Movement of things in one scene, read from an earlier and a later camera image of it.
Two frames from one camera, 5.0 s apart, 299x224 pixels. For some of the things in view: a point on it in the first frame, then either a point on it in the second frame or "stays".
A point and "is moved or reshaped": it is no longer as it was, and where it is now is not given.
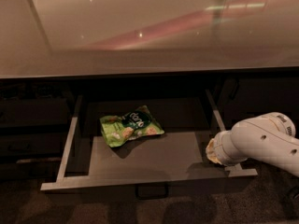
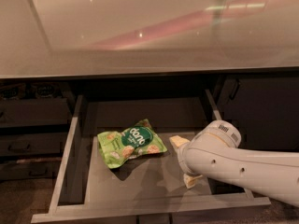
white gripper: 220,147 -> 184,160
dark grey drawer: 35,111 stays
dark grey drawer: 33,144 stays
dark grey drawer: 32,172 stays
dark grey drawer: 172,162 is moved or reshaped
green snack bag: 117,130 -> 118,147
